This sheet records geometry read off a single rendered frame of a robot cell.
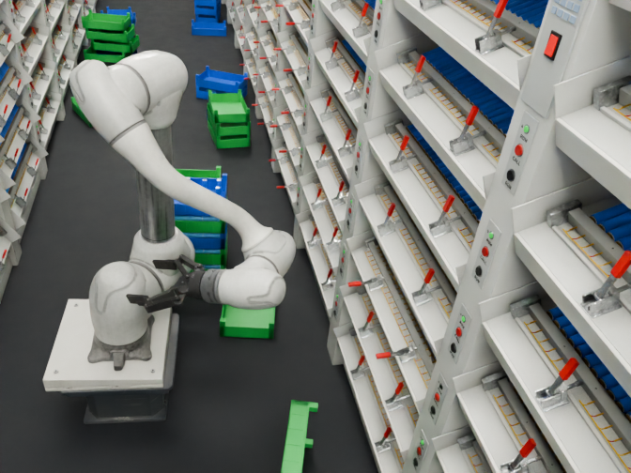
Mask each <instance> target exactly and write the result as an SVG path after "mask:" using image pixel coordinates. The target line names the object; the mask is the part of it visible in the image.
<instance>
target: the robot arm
mask: <svg viewBox="0 0 631 473"><path fill-rule="evenodd" d="M187 83H188V71H187V69H186V67H185V65H184V64H183V62H182V61H181V60H180V59H179V58H178V57H177V56H175V55H173V54H170V53H166V52H161V51H146V52H142V53H137V54H134V55H132V56H129V57H127V58H124V59H122V60H121V61H119V62H118V63H116V64H114V65H112V66H109V67H106V66H105V64H104V63H103V62H101V61H98V60H94V59H92V60H85V61H84V62H82V63H81V64H79V65H78V66H77V67H76V68H75V69H74V70H73V71H72V72H71V73H70V74H69V85H70V88H71V91H72V94H73V96H74V97H75V99H76V102H77V103H78V105H79V107H80V109H81V110H82V112H83V113H84V115H85V117H86V118H87V120H88V121H89V122H90V124H91V125H92V126H93V127H94V129H95V130H96V131H97V132H98V133H99V134H100V135H101V136H102V137H103V138H104V139H105V140H106V142H107V143H108V144H109V145H110V146H111V147H112V148H113V149H114V150H115V151H116V152H118V153H119V154H120V155H121V156H122V157H123V158H124V159H126V160H127V161H128V162H129V163H130V164H131V165H132V166H133V167H134V168H135V170H136V180H137V191H138V202H139V213H140V224H141V229H140V230H139V231H138V232H137V233H136V235H135V236H134V239H133V245H132V249H131V255H130V261H129V262H122V261H119V262H113V263H110V264H108V265H106V266H104V267H102V268H101V269H100V270H99V271H98V272H97V274H96V275H95V277H94V279H93V281H92V283H91V286H90V290H89V309H90V315H91V321H92V325H93V328H94V336H93V341H92V346H91V350H90V352H89V354H88V356H87V360H88V362H89V363H92V364H93V363H98V362H102V361H113V362H114V370H115V371H116V372H117V371H121V370H122V369H123V366H124V362H125V360H142V361H149V360H151V359H152V353H151V350H150V344H151V330H152V325H153V323H154V321H155V319H154V316H153V315H152V313H153V312H156V311H160V310H163V309H167V308H171V307H174V306H182V305H183V302H182V300H183V298H186V297H191V298H195V299H203V300H204V301H205V302H207V303H218V304H227V305H230V306H232V307H235V308H240V309H246V310H263V309H269V308H273V307H276V306H278V305H279V304H280V303H281V302H282V301H283V299H284V297H285V290H286V286H285V280H284V278H283V276H284V275H285V274H286V272H287V271H288V270H289V268H290V266H291V264H292V262H293V260H294V258H295V254H296V243H295V241H294V239H293V237H292V236H291V235H290V234H288V233H287V232H284V231H278V230H275V231H274V230H273V229H272V228H271V227H265V226H262V225H261V224H260V223H258V222H257V221H256V220H255V219H254V218H253V217H252V216H251V215H250V214H249V213H248V212H246V211H245V210H244V209H243V208H241V207H240V206H237V205H236V204H234V203H232V202H230V201H228V200H227V199H225V198H223V197H222V196H220V195H218V194H216V193H214V192H212V191H210V190H208V189H206V188H204V187H202V186H200V185H198V184H196V183H195V182H193V181H191V180H190V179H188V178H187V177H185V176H184V175H182V174H180V173H179V172H178V171H177V170H176V169H175V168H174V167H173V159H172V135H171V125H172V124H173V122H174V121H175V119H176V117H177V110H178V107H179V103H180V101H181V98H182V94H183V93H184V92H185V89H186V87H187ZM174 199H175V200H177V201H179V202H180V203H183V204H185V205H187V206H191V207H193V208H195V209H198V210H200V211H202V212H205V213H207V214H209V215H210V216H213V217H215V218H217V219H220V220H222V221H225V222H227V223H229V224H230V225H231V226H233V227H234V228H235V229H236V230H237V231H238V233H239V235H240V237H241V239H242V248H241V250H242V252H243V255H244V260H245V261H244V262H243V263H241V264H240V265H238V266H236V267H234V269H215V268H211V269H209V270H207V271H205V270H204V268H203V266H202V264H198V263H195V262H194V258H195V249H194V246H193V244H192V242H191V241H190V240H189V238H188V237H186V236H185V235H183V233H182V232H181V231H180V230H179V229H178V228H176V227H175V205H174ZM191 269H192V270H194V271H193V272H191V273H189V272H190V271H191ZM175 289H176V290H177V294H176V293H175V291H174V290H175Z"/></svg>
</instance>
